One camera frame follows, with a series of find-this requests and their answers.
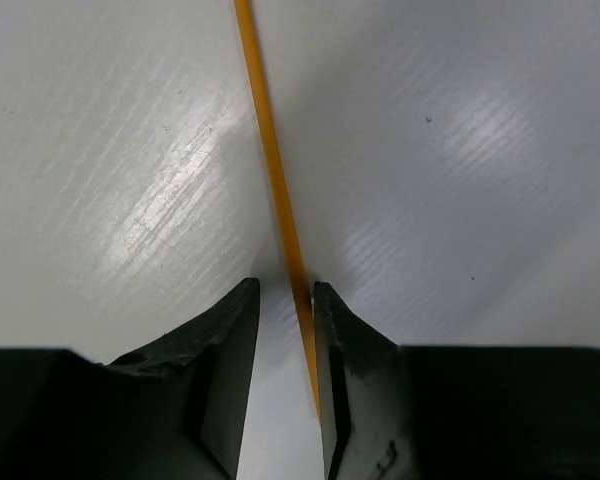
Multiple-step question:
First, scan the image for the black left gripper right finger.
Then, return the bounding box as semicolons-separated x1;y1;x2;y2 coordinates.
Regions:
313;282;600;479

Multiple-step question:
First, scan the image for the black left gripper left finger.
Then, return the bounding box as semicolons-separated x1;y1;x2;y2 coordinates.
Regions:
0;278;260;479

